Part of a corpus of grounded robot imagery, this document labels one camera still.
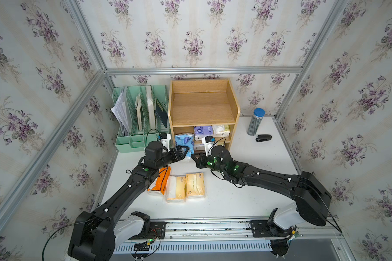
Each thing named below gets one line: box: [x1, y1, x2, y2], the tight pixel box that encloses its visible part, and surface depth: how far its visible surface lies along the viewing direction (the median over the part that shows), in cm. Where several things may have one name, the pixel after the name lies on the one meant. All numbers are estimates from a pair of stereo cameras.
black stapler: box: [255, 134, 273, 142], surface depth 109 cm
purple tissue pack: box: [193, 125, 214, 141], surface depth 86 cm
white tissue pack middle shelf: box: [212, 124, 231, 138], surface depth 86 cm
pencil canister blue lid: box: [247, 107, 266, 136], surface depth 100 cm
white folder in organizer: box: [145, 85, 157, 133], surface depth 100 cm
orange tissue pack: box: [147, 165, 172, 196], surface depth 83 cm
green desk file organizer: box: [112, 84, 171, 153], surface depth 100 cm
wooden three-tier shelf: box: [168, 78, 241, 151], surface depth 84 cm
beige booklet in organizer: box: [135, 94, 143, 132], surface depth 101 cm
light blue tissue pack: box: [174, 132, 195, 158], surface depth 83 cm
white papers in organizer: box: [110, 86, 133, 137], surface depth 92 cm
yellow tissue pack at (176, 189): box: [166, 175, 187, 203], surface depth 83 cm
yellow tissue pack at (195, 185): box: [186, 172, 206, 199], surface depth 84 cm
